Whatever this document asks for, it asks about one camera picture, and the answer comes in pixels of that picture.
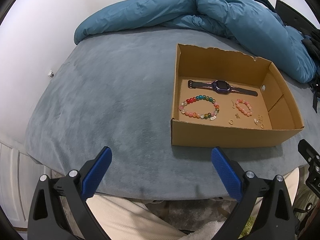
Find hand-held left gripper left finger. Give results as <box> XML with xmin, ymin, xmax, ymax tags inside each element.
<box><xmin>27</xmin><ymin>146</ymin><xmax>112</xmax><ymax>240</ymax></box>

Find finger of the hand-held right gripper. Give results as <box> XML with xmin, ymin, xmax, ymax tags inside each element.
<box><xmin>297</xmin><ymin>139</ymin><xmax>320</xmax><ymax>196</ymax></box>

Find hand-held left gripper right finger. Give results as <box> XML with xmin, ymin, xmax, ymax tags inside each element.
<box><xmin>211</xmin><ymin>147</ymin><xmax>300</xmax><ymax>240</ymax></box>

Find brown cardboard box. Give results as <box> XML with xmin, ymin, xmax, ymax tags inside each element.
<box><xmin>171</xmin><ymin>43</ymin><xmax>305</xmax><ymax>148</ymax></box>

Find pink bead bracelet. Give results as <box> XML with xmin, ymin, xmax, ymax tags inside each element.
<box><xmin>235</xmin><ymin>98</ymin><xmax>253</xmax><ymax>117</ymax></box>

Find multicolour bead bracelet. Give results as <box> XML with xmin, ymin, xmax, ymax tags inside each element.
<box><xmin>178</xmin><ymin>94</ymin><xmax>220</xmax><ymax>121</ymax></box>

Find purple smartwatch with black strap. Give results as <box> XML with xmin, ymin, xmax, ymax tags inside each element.
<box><xmin>187</xmin><ymin>79</ymin><xmax>258</xmax><ymax>97</ymax></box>

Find person's beige trousers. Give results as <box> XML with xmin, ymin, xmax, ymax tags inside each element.
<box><xmin>86</xmin><ymin>167</ymin><xmax>300</xmax><ymax>240</ymax></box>

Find cream fluffy top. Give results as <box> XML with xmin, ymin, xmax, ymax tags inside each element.
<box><xmin>180</xmin><ymin>230</ymin><xmax>218</xmax><ymax>240</ymax></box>

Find grey bed blanket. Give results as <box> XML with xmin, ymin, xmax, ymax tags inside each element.
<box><xmin>24</xmin><ymin>27</ymin><xmax>315</xmax><ymax>202</ymax></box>

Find white panelled door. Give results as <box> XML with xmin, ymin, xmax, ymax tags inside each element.
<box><xmin>0</xmin><ymin>140</ymin><xmax>33</xmax><ymax>230</ymax></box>

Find black clothing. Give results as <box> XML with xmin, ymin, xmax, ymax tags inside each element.
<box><xmin>300</xmin><ymin>29</ymin><xmax>320</xmax><ymax>113</ymax></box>

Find blue duvet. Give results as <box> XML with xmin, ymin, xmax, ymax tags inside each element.
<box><xmin>74</xmin><ymin>0</ymin><xmax>320</xmax><ymax>83</ymax></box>

